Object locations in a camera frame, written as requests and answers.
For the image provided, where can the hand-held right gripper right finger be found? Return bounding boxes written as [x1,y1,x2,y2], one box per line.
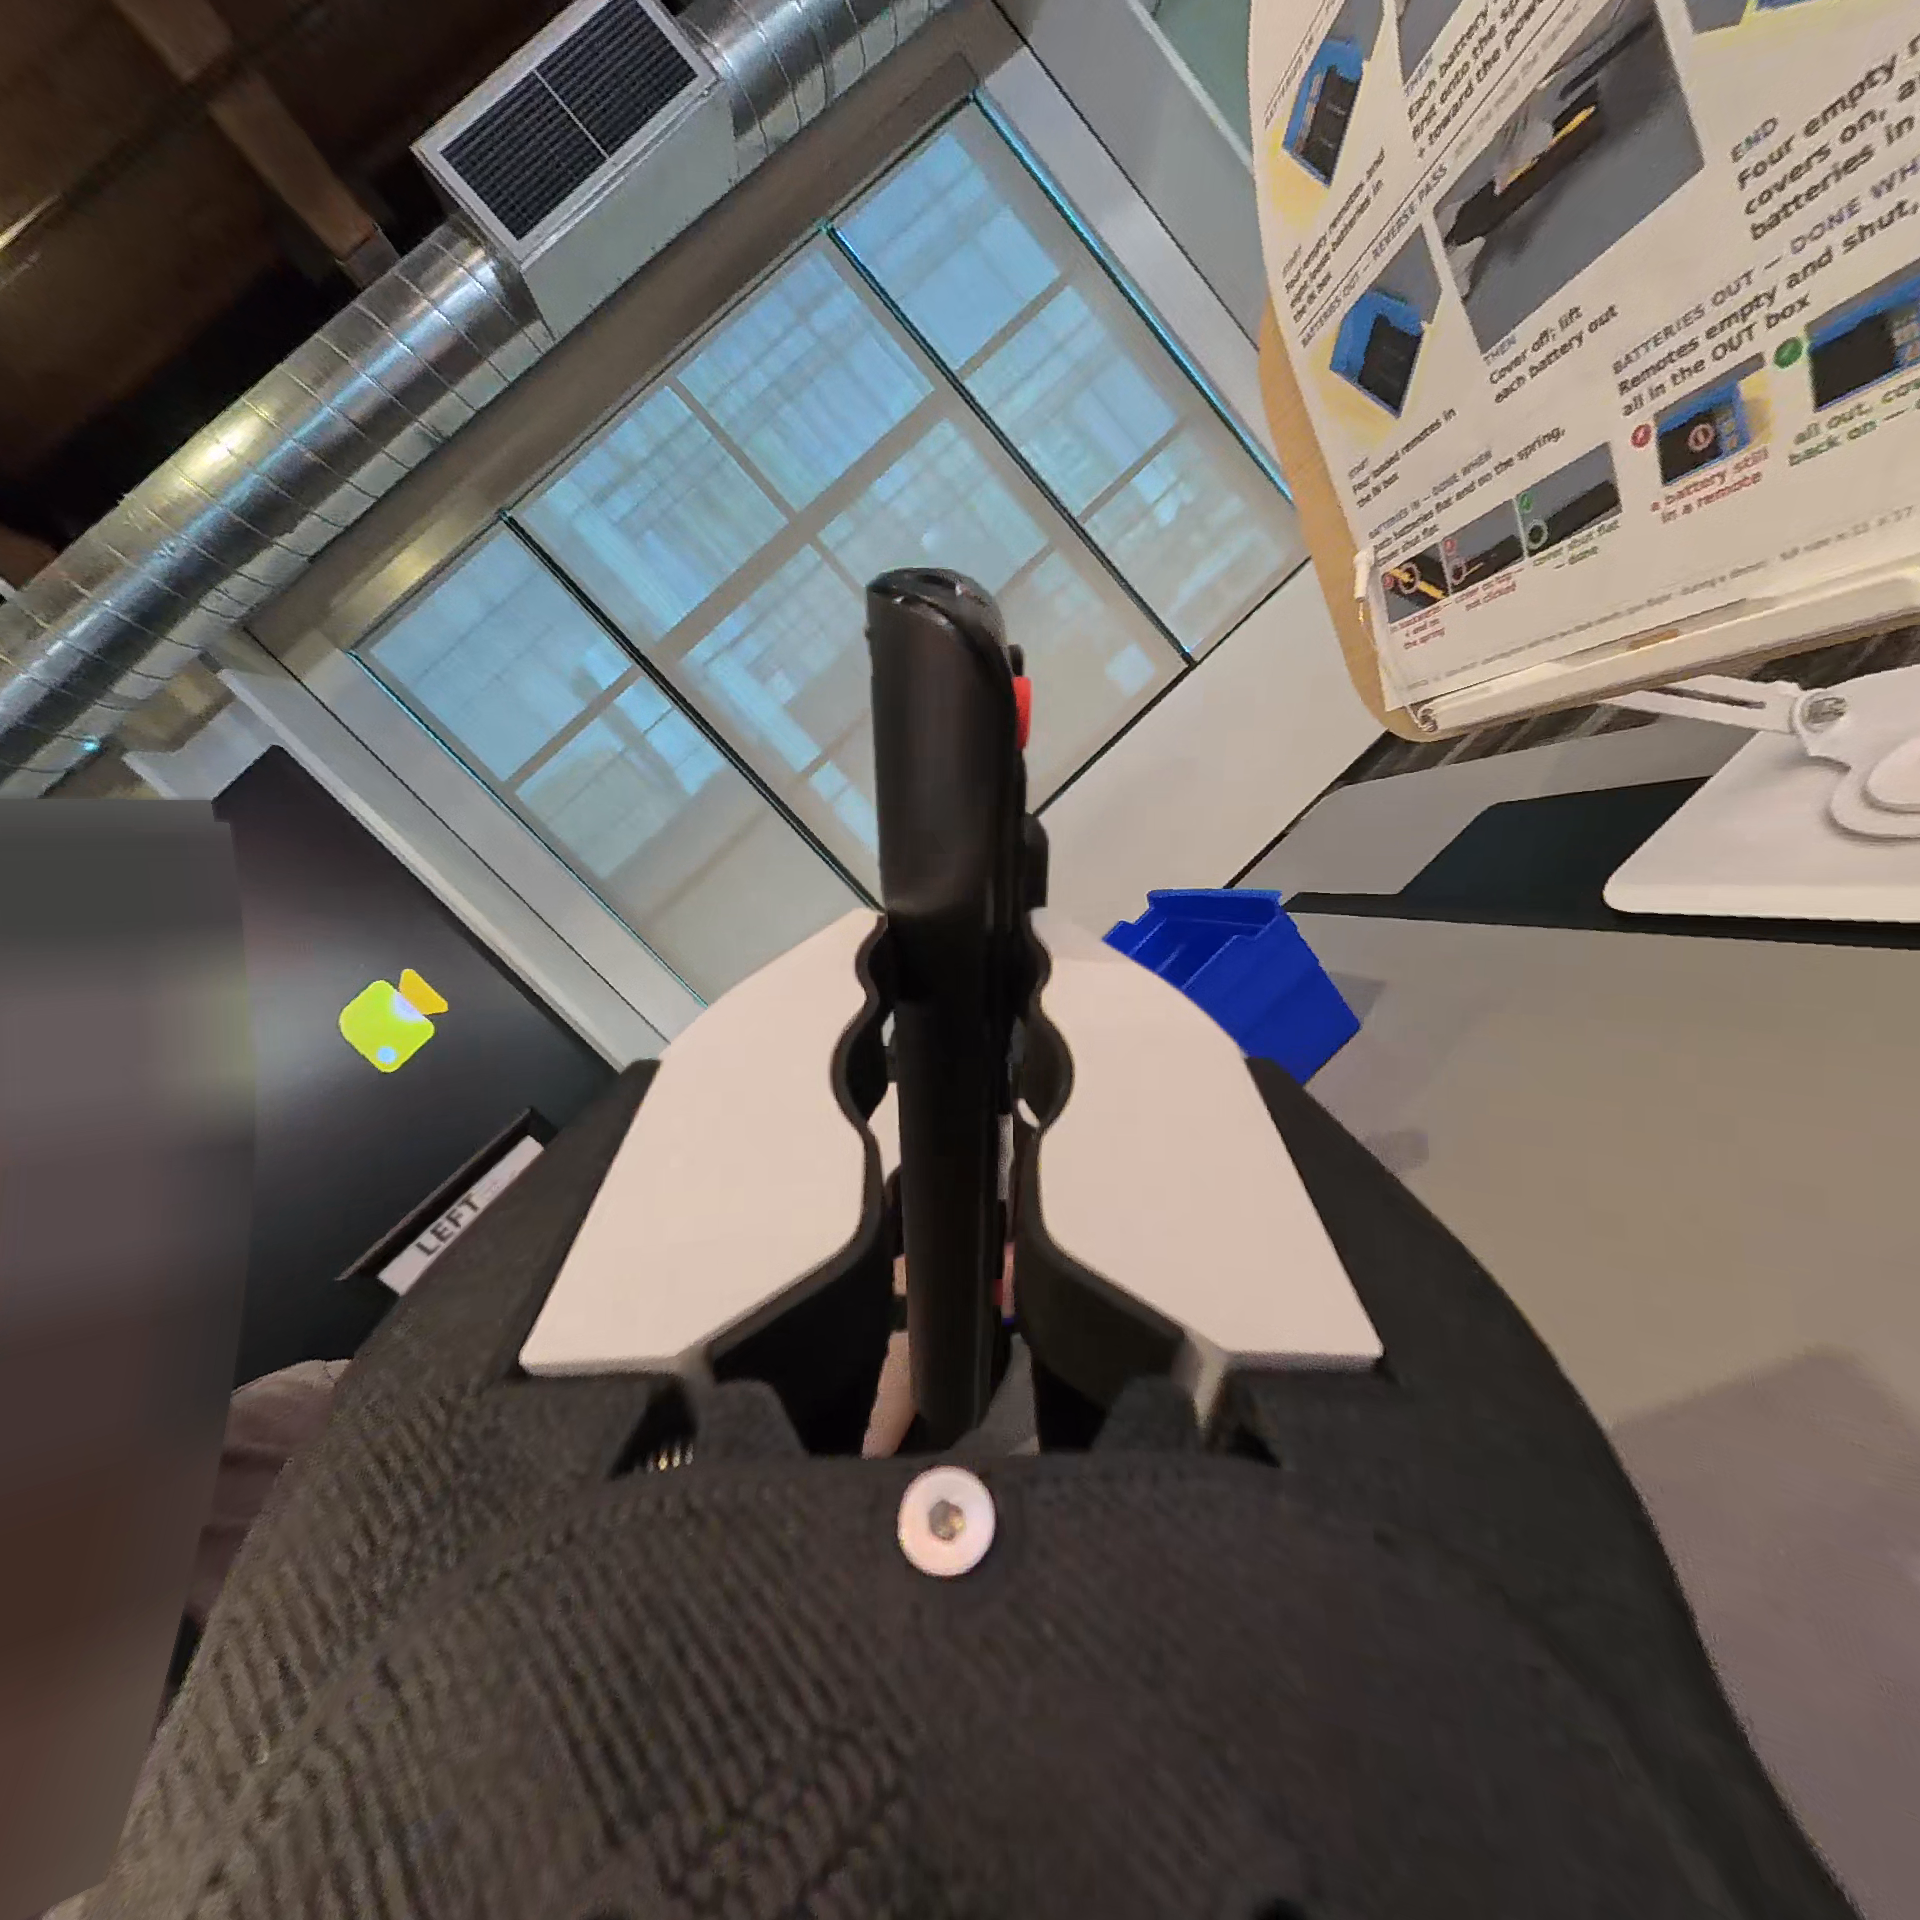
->
[1012,912,1385,1383]

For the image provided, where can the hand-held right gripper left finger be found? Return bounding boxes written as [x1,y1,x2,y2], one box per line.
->
[517,908,898,1378]

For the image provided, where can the blue plastic bin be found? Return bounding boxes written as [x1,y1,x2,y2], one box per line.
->
[1102,888,1363,1087]

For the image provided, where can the black remote control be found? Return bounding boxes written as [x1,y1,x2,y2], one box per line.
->
[867,567,1051,1449]

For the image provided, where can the black desk mat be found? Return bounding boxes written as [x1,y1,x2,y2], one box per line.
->
[1289,796,1920,954]

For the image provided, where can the white stand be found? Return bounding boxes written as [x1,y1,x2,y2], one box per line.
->
[1410,599,1920,916]

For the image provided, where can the glass window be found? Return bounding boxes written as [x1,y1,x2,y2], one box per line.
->
[353,89,1315,1009]

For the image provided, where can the wooden instruction poster board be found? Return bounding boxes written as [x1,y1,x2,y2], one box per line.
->
[1249,0,1920,740]

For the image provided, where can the grey vent grille box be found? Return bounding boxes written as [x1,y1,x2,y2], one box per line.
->
[411,0,737,339]

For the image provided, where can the silver spiral duct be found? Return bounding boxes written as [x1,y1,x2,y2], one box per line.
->
[0,0,1022,783]

